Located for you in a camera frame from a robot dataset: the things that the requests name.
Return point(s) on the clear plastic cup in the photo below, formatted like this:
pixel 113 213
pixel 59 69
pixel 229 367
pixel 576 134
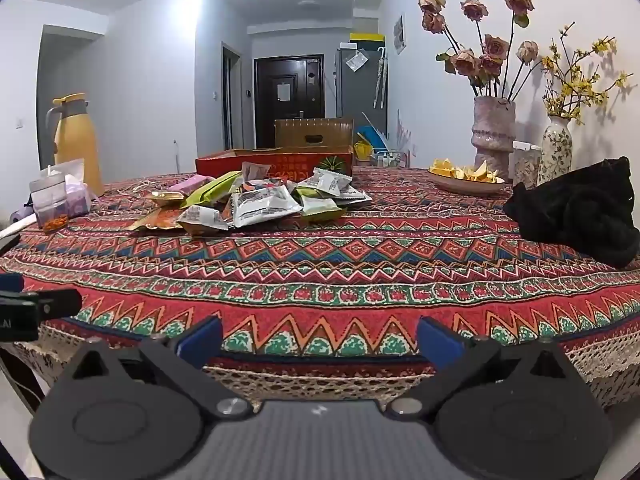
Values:
pixel 47 200

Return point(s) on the small gold snack packet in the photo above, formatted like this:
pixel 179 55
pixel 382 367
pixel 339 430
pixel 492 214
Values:
pixel 167 198

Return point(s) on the pile of silver snack packets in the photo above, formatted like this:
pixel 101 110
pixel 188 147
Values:
pixel 265 207

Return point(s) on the red blue chips bag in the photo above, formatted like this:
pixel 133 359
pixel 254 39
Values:
pixel 262 187

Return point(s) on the floral white vase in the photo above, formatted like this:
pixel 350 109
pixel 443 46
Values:
pixel 555 152

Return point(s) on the long green snack packet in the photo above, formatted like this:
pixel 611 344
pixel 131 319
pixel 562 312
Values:
pixel 210 190

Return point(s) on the dark interior door frame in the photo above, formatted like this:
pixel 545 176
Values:
pixel 232 97

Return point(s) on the dried pink roses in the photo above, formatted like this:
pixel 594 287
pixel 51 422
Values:
pixel 467 60

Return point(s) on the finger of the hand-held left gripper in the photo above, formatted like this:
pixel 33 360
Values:
pixel 10 283
pixel 60 303

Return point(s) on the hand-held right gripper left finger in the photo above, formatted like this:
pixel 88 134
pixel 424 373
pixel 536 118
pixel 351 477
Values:
pixel 202 342

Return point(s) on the blue plastic dustpan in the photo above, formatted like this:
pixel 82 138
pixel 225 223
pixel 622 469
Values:
pixel 372 135

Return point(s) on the wooden chair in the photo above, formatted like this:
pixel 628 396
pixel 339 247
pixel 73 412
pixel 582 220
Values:
pixel 312 132

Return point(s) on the purple pack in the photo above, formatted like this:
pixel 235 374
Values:
pixel 79 200

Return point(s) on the pink ceramic vase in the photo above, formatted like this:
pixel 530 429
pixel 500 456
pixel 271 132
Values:
pixel 494 130

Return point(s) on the clear plastic bag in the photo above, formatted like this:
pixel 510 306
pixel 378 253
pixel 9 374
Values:
pixel 356 61

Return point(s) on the pink snack packet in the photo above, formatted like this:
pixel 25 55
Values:
pixel 187 184

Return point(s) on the red patterned tablecloth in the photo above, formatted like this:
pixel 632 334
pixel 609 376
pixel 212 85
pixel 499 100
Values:
pixel 320 270

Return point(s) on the white folded umbrella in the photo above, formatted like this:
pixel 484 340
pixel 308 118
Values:
pixel 380 77

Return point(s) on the yellow bag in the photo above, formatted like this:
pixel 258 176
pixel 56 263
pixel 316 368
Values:
pixel 362 151

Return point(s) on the yellow box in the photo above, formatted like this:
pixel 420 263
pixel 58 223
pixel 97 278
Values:
pixel 367 41

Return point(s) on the white floor mop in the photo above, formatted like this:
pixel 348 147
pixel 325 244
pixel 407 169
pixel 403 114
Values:
pixel 176 157

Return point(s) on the wall picture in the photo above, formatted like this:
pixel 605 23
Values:
pixel 399 35

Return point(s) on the grey refrigerator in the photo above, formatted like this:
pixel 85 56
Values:
pixel 357 95

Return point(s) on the red cardboard box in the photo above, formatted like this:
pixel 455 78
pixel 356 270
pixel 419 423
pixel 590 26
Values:
pixel 295 160

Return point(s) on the yellow flower branches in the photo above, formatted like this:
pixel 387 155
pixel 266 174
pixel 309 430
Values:
pixel 575 85

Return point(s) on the beige plate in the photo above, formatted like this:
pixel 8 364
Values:
pixel 465 186

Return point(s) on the yellow thermos jug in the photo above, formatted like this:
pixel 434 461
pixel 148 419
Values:
pixel 77 145

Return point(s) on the black knitted bag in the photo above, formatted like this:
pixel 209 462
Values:
pixel 575 210

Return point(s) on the pink white wall decoration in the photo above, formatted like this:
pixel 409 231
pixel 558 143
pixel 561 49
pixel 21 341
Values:
pixel 402 135

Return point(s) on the orange snack packet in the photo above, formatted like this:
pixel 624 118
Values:
pixel 160 220

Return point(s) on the dark entrance door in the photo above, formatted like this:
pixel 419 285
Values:
pixel 287 105

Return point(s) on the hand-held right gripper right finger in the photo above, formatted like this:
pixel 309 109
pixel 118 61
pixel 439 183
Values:
pixel 440 342

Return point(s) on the round ceiling lamp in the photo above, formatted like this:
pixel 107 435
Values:
pixel 312 5

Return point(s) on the white tissue pack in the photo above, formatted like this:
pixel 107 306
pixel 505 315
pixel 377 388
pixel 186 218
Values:
pixel 67 169

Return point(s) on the glass jar with white lid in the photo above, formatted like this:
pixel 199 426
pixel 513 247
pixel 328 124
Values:
pixel 526 162

